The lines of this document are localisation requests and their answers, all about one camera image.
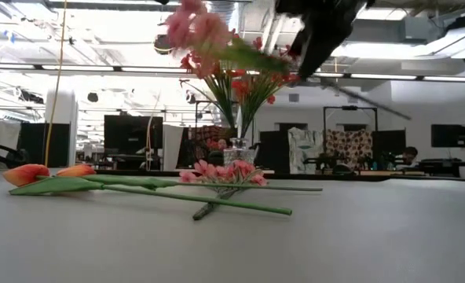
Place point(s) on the orange artificial tulip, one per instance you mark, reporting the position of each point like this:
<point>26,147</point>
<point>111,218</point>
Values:
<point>77,171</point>
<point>26,175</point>

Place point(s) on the long ceiling light strip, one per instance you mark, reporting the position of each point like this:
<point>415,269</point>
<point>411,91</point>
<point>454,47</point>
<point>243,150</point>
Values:
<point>154,69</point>

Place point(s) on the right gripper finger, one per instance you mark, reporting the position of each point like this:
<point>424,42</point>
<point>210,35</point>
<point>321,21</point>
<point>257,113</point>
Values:
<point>319,51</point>

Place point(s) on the red artificial flower bunch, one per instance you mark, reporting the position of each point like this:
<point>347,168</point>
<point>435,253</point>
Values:
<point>220,98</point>
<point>252,98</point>

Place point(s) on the red patterned cloth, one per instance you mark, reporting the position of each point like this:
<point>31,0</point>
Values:
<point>207,135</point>

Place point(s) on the white teal cloth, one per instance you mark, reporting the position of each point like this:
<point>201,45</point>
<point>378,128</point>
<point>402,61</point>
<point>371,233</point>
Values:
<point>301,143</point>

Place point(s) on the black desk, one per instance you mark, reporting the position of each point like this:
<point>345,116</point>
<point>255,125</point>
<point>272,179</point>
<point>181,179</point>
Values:
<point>440,163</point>

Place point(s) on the large veined pink flower bunch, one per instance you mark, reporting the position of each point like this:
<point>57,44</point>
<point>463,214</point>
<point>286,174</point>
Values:
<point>193,27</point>

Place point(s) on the floral patterned cloth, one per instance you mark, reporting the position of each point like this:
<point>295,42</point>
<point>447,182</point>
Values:
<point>348,143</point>

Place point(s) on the large black monitor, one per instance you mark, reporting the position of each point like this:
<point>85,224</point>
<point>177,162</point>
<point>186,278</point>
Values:
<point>132,133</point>

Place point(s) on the small-blossom pink flower bunch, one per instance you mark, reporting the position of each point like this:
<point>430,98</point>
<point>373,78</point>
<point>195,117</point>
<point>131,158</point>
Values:
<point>224,171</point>

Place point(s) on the person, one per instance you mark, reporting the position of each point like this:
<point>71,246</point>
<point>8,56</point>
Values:
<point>410,152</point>

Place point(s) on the black wall monitor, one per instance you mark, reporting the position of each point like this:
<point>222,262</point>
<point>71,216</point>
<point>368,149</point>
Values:
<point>448,135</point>

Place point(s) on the black partition panel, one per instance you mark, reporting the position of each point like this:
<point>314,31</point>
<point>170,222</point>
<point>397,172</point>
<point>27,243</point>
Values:
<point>36,145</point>

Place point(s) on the black dome ceiling fixture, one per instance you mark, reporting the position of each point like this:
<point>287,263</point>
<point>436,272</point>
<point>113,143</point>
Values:
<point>160,44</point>

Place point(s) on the clear glass vase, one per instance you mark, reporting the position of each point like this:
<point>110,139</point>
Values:
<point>240,151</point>

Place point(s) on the small black ceiling fixture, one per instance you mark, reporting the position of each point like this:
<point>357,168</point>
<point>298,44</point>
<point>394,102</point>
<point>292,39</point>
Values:
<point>93,97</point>

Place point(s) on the black rack frame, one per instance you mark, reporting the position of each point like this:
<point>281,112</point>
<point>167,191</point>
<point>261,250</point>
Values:
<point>201,103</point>
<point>350,107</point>

